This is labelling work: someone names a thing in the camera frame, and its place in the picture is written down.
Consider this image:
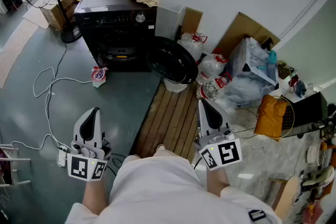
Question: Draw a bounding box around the pink white detergent bag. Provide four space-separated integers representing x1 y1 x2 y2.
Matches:
91 66 109 88

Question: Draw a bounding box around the white power strip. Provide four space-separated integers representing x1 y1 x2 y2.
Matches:
57 145 69 167

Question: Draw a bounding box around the black rectangular case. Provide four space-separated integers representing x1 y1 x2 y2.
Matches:
282 91 329 129

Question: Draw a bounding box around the clear plastic sheet pile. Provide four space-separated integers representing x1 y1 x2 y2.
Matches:
223 76 274 108

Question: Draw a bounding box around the large leaning cardboard panel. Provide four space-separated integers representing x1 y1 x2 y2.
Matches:
215 12 281 58

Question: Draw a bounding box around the clear water jug red handle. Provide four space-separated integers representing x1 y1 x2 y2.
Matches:
196 72 233 100
197 47 229 79
177 32 208 61

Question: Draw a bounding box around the small flat cardboard sheet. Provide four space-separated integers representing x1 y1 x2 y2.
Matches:
22 6 50 30

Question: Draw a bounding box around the white round dish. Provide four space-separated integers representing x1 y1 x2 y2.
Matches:
306 140 323 166

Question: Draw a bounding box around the person's white shirt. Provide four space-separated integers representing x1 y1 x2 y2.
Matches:
65 154 283 224

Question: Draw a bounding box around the orange fabric bag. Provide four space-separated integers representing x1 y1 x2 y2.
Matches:
254 94 289 142

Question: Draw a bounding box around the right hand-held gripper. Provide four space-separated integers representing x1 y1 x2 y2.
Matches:
193 99 243 172

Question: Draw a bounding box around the yellow badminton racket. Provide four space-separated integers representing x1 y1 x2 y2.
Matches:
272 95 296 139

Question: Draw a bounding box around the black round washing machine door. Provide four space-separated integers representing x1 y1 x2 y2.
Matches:
146 36 199 84

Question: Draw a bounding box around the person's right forearm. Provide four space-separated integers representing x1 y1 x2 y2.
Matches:
206 165 232 198

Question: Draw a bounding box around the teal spray bottle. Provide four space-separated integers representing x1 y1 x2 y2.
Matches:
262 38 278 79

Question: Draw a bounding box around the large brown cardboard box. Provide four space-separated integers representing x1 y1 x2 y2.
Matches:
40 0 79 31

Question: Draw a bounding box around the grey metal cabinet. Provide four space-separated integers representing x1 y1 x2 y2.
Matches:
154 5 187 41

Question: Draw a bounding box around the white cable on floor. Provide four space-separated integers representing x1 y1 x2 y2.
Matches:
48 41 68 92

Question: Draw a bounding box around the white power cable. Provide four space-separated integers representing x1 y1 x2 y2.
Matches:
10 67 93 152

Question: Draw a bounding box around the wooden slat platform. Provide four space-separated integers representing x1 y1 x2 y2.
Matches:
133 81 200 163

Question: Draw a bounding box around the white frame rack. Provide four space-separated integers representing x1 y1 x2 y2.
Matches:
0 143 32 188

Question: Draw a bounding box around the wooden skateboard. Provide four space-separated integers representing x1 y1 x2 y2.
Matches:
272 175 301 221

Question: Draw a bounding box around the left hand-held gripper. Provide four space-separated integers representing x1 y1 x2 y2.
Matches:
67 107 112 182

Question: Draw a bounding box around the person's left forearm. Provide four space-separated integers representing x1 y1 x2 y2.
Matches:
81 177 110 216

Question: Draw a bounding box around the clear plastic storage box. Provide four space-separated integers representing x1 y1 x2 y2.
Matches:
225 37 279 87

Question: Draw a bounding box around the upright brown cardboard panel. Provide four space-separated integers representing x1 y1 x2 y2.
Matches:
181 7 204 35

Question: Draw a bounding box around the person's white shoe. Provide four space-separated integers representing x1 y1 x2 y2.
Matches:
154 144 169 158

